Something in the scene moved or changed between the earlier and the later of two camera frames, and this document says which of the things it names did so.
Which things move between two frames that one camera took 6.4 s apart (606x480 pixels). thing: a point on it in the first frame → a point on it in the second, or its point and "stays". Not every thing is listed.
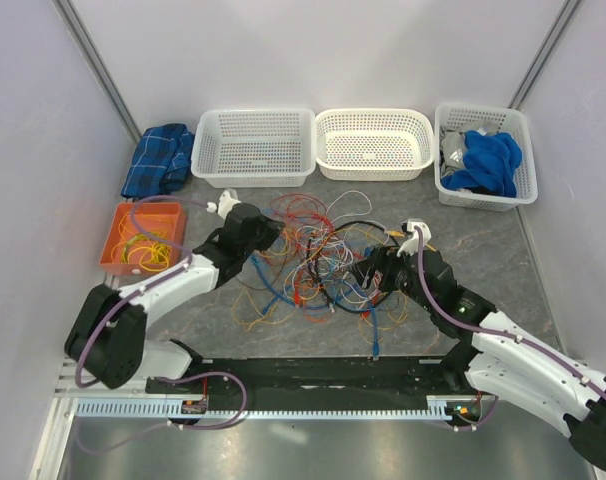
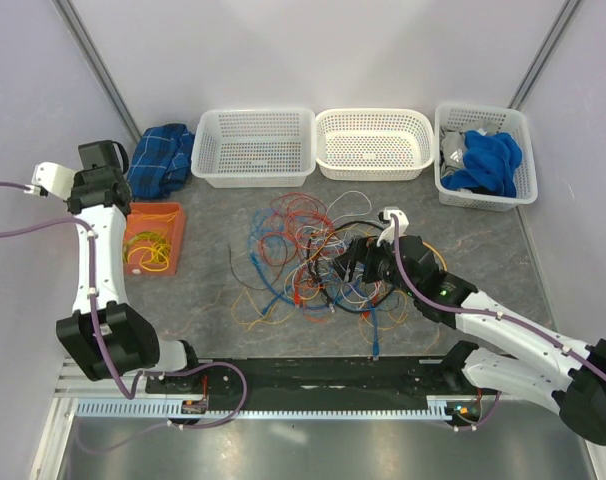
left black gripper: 271,233 → 78,181
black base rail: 322,378 stays
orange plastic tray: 145,237 stays
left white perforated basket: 246,148 stays
